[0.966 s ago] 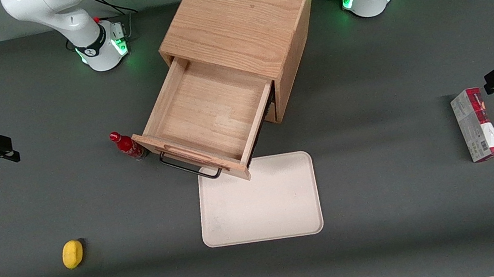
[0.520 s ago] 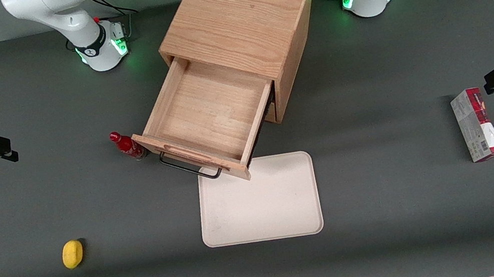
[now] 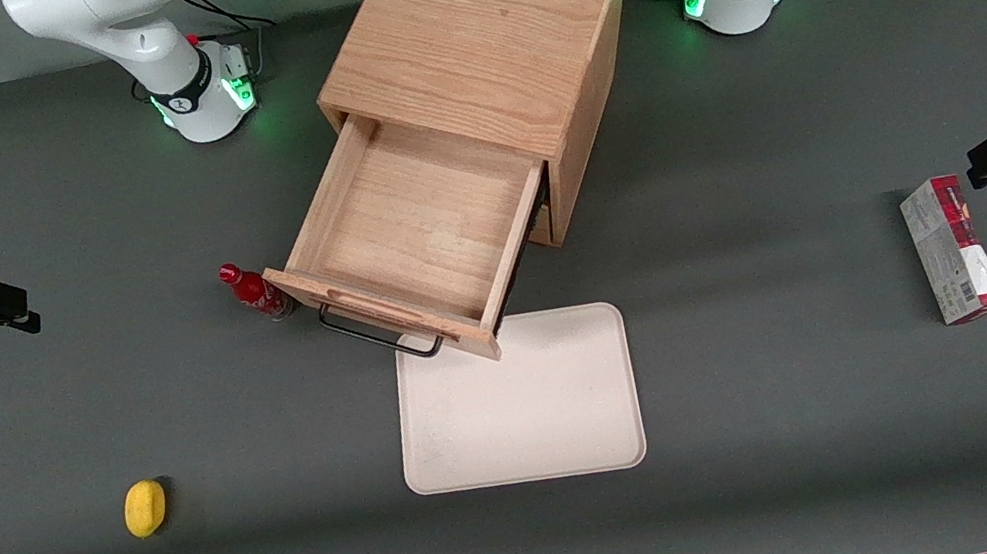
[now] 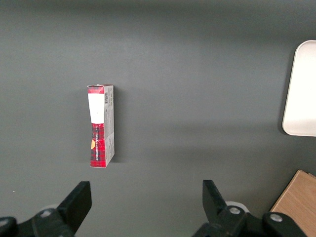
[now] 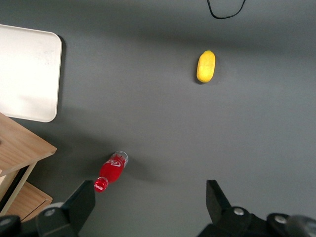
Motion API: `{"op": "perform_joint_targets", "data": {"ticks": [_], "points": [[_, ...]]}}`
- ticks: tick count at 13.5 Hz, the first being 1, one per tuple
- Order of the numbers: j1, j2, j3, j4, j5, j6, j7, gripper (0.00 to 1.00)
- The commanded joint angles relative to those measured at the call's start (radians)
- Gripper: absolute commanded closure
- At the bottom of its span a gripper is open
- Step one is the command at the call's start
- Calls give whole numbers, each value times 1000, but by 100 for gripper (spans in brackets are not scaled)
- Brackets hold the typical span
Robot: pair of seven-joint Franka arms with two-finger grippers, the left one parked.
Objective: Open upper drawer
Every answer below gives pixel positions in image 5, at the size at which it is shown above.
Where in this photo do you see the red cola bottle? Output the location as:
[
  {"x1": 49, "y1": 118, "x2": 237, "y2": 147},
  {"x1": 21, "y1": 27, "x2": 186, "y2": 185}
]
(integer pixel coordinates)
[{"x1": 93, "y1": 150, "x2": 129, "y2": 194}]

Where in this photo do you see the black looped table cable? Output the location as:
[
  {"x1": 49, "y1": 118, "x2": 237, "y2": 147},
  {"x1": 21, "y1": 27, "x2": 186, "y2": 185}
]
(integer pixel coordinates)
[{"x1": 206, "y1": 0, "x2": 247, "y2": 19}]

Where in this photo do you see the yellow lemon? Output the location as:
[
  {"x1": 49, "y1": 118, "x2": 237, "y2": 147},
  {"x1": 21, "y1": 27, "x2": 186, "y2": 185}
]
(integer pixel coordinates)
[{"x1": 196, "y1": 49, "x2": 216, "y2": 84}]

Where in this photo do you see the closed wooden drawer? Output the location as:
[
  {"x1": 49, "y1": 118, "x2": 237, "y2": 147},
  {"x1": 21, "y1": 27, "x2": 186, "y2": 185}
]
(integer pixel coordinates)
[{"x1": 4, "y1": 182, "x2": 50, "y2": 222}]

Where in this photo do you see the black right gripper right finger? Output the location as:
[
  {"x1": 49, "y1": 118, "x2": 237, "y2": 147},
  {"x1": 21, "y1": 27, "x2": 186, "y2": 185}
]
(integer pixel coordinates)
[{"x1": 197, "y1": 179, "x2": 316, "y2": 237}]

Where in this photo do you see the cream rectangular plastic tray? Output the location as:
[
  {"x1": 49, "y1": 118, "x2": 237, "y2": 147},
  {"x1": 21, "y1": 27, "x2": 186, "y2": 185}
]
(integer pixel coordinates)
[{"x1": 0, "y1": 24, "x2": 63, "y2": 123}]

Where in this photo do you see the wooden two-drawer cabinet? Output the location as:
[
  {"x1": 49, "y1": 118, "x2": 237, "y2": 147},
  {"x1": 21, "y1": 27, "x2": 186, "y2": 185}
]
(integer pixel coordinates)
[{"x1": 21, "y1": 196, "x2": 53, "y2": 224}]

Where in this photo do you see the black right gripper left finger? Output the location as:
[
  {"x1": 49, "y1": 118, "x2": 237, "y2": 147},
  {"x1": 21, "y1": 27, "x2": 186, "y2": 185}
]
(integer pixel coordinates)
[{"x1": 0, "y1": 180, "x2": 96, "y2": 237}]

